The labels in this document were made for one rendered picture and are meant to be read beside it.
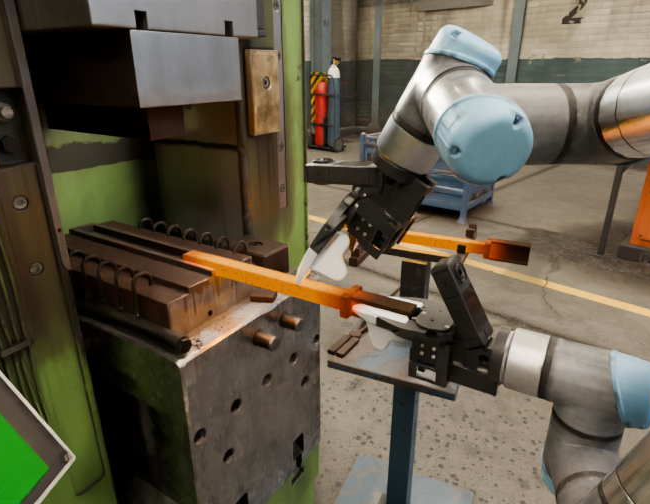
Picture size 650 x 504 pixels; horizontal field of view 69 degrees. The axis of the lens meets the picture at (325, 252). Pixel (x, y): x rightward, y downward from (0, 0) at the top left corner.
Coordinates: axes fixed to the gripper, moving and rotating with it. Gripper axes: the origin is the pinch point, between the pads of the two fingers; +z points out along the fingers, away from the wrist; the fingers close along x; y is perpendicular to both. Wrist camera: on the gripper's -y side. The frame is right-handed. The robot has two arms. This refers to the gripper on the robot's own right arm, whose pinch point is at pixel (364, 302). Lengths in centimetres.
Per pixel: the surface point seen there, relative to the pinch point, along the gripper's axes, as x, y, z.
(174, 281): -7.4, 1.1, 31.5
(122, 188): 16, -5, 76
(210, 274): -2.7, 0.9, 28.0
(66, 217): 1, -1, 76
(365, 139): 372, 34, 194
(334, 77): 638, -20, 391
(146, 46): -10.0, -34.4, 27.2
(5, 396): -39.8, -3.8, 16.0
